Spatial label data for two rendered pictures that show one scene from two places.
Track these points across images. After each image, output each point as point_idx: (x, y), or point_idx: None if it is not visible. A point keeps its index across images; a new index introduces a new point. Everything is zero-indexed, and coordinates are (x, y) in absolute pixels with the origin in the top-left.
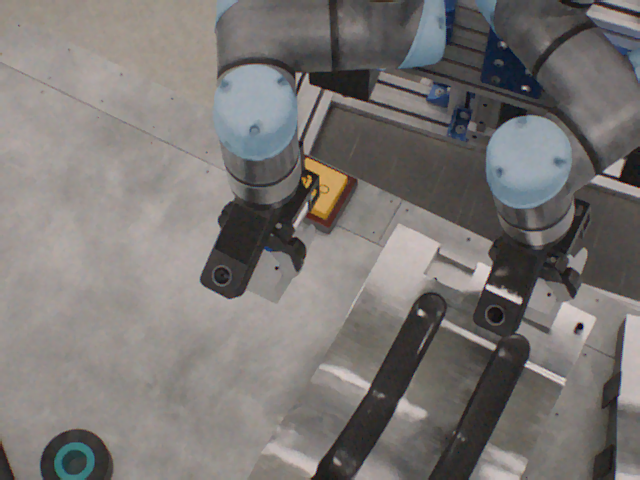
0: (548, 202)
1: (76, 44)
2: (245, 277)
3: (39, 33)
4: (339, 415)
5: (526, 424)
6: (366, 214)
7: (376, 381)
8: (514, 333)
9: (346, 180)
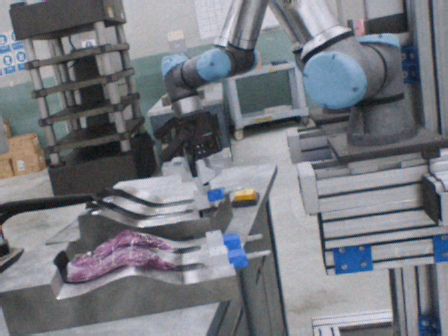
0: (166, 77)
1: (380, 299)
2: (158, 130)
3: (274, 165)
4: (145, 198)
5: (156, 222)
6: (245, 209)
7: (163, 203)
8: (193, 210)
9: (251, 195)
